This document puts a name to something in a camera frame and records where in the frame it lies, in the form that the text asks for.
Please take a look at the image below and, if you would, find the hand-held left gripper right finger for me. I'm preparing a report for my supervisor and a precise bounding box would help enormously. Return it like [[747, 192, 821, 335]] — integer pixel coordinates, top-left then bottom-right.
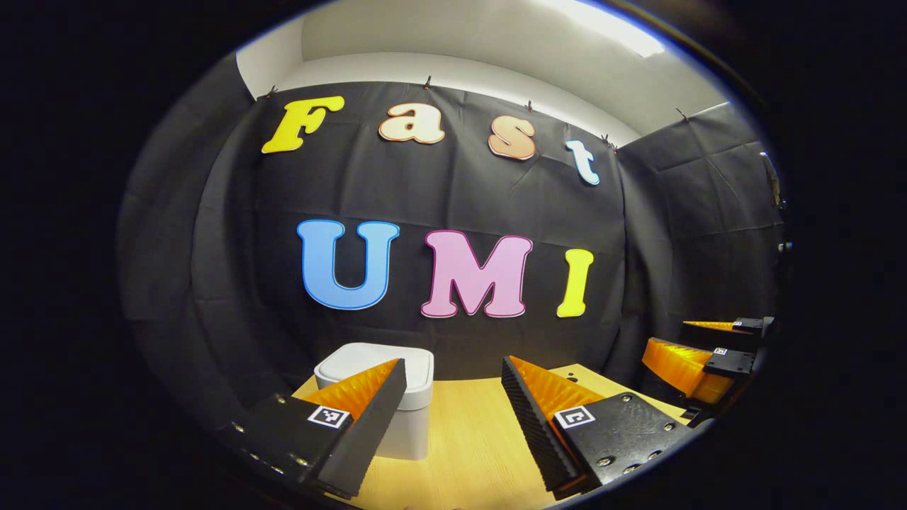
[[500, 356, 693, 501]]

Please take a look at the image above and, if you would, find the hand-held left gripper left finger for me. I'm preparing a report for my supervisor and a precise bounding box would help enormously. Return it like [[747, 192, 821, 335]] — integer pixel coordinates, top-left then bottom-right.
[[225, 358, 409, 500]]

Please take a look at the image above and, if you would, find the white desktop garbage bin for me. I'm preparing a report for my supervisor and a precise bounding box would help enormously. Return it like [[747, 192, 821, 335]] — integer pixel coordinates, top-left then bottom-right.
[[314, 343, 434, 461]]

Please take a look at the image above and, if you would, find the wooden desktop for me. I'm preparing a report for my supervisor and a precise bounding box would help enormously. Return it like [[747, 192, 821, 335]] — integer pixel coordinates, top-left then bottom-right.
[[292, 363, 692, 510]]

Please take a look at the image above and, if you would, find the black backdrop cloth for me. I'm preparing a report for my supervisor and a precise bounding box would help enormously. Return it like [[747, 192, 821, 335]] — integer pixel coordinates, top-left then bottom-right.
[[117, 53, 787, 433]]

